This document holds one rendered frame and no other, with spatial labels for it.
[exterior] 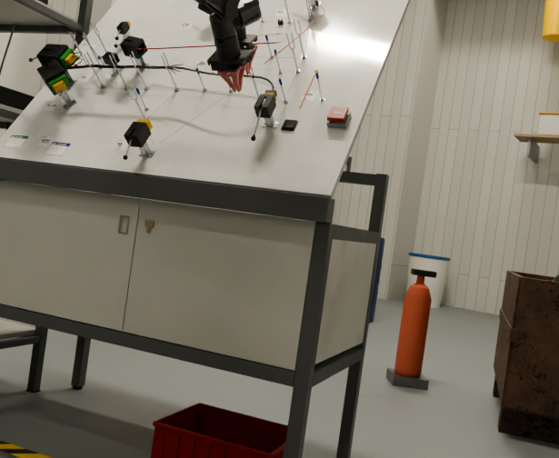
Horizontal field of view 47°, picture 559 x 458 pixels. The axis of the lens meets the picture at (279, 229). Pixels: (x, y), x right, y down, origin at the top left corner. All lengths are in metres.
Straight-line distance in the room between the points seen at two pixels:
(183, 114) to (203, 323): 0.66
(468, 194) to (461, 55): 1.98
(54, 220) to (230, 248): 0.61
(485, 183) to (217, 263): 7.70
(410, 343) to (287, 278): 2.02
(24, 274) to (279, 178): 0.91
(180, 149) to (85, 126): 0.39
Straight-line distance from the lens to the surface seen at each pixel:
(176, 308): 1.88
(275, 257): 1.74
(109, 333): 2.02
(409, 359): 3.70
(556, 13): 9.00
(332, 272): 1.78
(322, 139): 1.83
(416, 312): 3.67
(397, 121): 8.99
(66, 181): 2.07
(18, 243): 2.23
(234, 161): 1.84
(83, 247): 2.07
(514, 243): 9.17
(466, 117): 9.56
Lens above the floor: 0.78
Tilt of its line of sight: level
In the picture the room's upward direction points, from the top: 8 degrees clockwise
